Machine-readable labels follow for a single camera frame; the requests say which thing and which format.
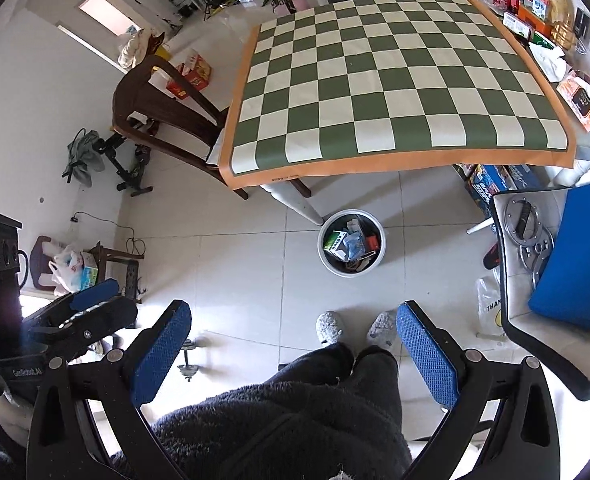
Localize metal ring plates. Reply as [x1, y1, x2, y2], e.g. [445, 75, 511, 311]
[505, 196, 556, 281]

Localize white table leg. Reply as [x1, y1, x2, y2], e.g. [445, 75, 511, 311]
[260, 180, 326, 226]

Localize dark wooden chair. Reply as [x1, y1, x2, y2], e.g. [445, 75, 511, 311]
[111, 54, 251, 201]

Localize white and red plastic bag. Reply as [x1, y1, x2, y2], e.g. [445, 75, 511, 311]
[49, 245, 100, 296]

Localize red cardboard box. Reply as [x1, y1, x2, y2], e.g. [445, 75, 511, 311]
[167, 54, 212, 98]

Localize blue printed cardboard box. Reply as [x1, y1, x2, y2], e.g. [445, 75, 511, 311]
[462, 162, 546, 216]

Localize person's dark fleece pants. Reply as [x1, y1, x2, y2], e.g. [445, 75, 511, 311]
[110, 342, 413, 480]

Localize small wooden table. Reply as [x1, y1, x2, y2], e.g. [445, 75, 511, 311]
[30, 235, 143, 303]

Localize grey fuzzy slipper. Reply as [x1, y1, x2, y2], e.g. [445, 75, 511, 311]
[366, 308, 398, 348]
[316, 311, 348, 345]

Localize orange snack packet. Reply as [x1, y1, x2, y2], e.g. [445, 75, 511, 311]
[557, 70, 590, 133]

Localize grey-green cloth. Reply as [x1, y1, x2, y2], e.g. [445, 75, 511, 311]
[65, 129, 106, 188]

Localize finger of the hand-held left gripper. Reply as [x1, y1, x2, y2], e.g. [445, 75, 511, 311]
[25, 278, 121, 331]
[30, 296, 140, 361]

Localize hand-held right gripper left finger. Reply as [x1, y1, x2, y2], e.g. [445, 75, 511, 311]
[25, 299, 193, 480]

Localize green checkered tablecloth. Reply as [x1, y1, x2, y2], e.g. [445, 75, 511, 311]
[218, 0, 578, 191]

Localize white chair with black frame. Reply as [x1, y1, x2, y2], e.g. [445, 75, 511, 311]
[492, 175, 590, 402]

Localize blue cushion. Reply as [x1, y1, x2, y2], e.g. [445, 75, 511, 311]
[527, 185, 590, 333]

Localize white trash bin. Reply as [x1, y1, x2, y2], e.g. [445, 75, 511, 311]
[317, 209, 387, 279]

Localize orange box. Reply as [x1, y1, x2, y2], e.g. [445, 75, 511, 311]
[517, 5, 556, 36]

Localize black exercise equipment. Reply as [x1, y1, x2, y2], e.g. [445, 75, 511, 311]
[95, 130, 153, 197]

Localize blue plastic bag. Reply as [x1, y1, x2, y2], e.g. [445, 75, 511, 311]
[342, 230, 368, 261]

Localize small dumbbell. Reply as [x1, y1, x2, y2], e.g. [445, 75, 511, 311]
[177, 340, 198, 383]

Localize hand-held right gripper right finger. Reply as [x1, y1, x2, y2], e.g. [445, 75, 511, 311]
[396, 300, 562, 480]

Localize white stuffed bag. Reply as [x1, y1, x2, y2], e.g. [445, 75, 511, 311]
[118, 27, 153, 68]

